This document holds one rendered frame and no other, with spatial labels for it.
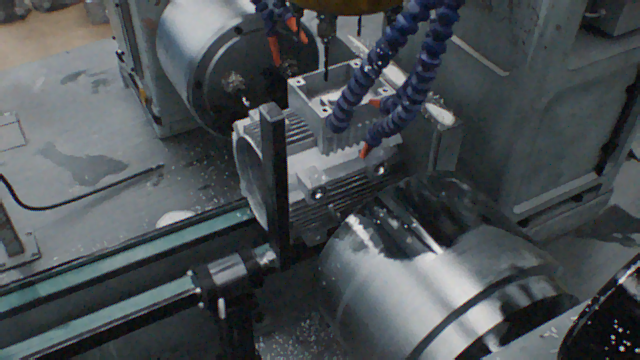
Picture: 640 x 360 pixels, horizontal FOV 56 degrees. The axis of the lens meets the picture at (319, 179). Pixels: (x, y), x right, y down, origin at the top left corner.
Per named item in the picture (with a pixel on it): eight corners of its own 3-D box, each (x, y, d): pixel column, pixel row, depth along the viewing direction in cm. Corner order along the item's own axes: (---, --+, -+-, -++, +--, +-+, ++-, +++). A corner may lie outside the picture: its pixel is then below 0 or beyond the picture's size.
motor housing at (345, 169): (339, 154, 109) (342, 63, 96) (399, 223, 97) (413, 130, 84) (236, 192, 102) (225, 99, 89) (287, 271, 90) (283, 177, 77)
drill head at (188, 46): (251, 40, 138) (242, -71, 121) (330, 129, 115) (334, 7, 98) (144, 69, 129) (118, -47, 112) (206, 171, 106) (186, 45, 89)
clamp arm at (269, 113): (286, 252, 83) (279, 98, 65) (296, 267, 81) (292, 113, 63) (263, 262, 81) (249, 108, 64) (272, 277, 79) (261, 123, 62)
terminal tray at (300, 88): (355, 96, 96) (358, 57, 91) (393, 134, 89) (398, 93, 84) (287, 118, 91) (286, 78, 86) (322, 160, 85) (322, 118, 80)
